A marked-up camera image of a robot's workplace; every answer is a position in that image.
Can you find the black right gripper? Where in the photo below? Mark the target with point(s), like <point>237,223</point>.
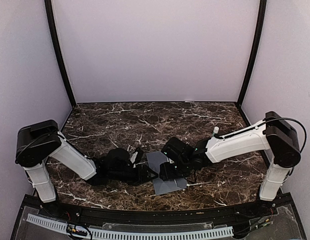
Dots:
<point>166,173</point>

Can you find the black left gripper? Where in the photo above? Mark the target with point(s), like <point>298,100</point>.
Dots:
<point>141,175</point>

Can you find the blue-grey envelope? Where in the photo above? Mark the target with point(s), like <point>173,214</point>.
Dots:
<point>155,159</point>

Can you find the green white glue stick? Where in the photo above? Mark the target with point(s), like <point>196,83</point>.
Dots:
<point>215,130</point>

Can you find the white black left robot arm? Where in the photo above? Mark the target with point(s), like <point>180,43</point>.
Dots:
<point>38,142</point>

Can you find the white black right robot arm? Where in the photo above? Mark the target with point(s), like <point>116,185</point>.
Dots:
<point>271,133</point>

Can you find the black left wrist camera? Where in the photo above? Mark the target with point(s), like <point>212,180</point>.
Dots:
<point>136,157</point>

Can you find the black front table rail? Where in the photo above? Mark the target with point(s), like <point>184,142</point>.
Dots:
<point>235,214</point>

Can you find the white slotted cable duct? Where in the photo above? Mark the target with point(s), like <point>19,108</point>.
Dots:
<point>116,231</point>

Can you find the black right frame post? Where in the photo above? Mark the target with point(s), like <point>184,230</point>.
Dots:
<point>253,52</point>

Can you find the black frame post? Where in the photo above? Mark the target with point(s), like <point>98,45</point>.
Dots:
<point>58,52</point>
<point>253,52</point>

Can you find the black left frame post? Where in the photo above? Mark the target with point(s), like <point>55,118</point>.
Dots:
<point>58,52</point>

